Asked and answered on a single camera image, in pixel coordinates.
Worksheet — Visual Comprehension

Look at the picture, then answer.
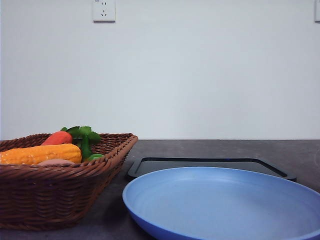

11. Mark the blue plate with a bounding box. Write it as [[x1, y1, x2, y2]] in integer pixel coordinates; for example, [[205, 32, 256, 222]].
[[122, 167, 320, 240]]

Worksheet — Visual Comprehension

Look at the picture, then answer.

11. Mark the brown egg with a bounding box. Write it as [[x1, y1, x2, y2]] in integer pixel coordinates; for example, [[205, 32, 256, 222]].
[[38, 159, 76, 165]]

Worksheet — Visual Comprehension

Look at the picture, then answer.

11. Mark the brown wicker basket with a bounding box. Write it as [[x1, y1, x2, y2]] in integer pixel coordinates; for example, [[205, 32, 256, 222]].
[[0, 133, 139, 231]]

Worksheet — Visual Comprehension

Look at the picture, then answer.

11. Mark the black serving tray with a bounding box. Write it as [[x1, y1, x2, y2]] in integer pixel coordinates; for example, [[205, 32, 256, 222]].
[[127, 157, 297, 183]]

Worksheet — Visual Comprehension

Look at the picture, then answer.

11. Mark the green toy pepper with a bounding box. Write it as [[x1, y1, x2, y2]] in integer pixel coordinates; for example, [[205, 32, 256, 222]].
[[84, 153, 105, 163]]

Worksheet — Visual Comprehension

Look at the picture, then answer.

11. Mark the green toy leafy vegetable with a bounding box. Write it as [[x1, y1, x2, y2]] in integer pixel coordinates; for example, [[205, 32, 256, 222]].
[[61, 126, 101, 161]]

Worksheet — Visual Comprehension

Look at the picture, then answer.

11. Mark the orange toy carrot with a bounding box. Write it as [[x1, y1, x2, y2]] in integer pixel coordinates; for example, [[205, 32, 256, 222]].
[[42, 131, 73, 146]]

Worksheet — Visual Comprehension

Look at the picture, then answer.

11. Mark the yellow toy corn cob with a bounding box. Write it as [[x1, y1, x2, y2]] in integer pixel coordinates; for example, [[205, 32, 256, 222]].
[[0, 143, 82, 165]]

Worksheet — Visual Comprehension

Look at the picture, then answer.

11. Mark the white wall socket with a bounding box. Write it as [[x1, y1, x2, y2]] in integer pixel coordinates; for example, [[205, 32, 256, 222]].
[[92, 0, 116, 24]]

